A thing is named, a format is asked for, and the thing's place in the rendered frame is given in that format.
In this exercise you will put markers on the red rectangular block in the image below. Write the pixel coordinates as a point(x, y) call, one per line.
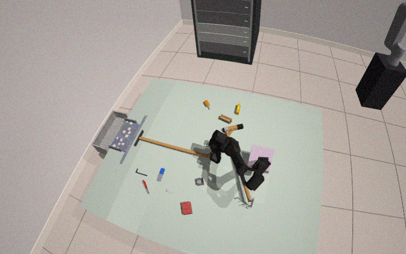
point(186, 208)

